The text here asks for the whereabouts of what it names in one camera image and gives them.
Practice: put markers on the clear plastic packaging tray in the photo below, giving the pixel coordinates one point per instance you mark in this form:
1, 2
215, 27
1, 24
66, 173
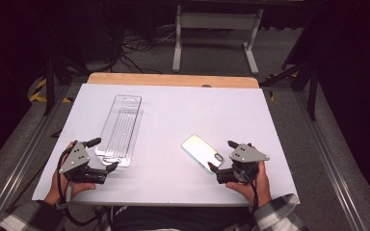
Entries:
122, 128

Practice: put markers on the person's right hand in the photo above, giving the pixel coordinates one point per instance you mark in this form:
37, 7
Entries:
253, 189

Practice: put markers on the white table cover sheet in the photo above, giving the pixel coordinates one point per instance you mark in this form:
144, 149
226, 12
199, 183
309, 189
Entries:
179, 109

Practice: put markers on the black tripod stand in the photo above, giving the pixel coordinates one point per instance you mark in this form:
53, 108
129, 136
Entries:
311, 89
49, 83

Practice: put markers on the person's dark clothed torso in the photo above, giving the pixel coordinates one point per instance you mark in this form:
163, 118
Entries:
179, 218

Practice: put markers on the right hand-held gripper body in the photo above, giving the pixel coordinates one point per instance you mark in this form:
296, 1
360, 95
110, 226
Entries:
247, 155

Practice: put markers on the metal floor rail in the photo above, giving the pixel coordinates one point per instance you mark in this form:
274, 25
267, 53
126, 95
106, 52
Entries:
330, 166
19, 166

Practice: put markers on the person's left hand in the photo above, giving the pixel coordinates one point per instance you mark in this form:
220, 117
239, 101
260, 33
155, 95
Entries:
77, 187

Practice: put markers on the wooden table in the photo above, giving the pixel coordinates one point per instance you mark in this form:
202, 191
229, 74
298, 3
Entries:
160, 79

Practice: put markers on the yellow black floor tape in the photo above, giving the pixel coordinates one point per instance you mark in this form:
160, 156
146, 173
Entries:
38, 93

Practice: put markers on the iridescent phone case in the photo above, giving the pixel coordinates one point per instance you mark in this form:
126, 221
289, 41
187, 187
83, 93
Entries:
199, 149

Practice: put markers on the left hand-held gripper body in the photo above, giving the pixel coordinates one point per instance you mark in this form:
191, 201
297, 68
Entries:
75, 158

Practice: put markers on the grey metal stand frame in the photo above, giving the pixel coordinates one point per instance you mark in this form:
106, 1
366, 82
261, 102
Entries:
218, 20

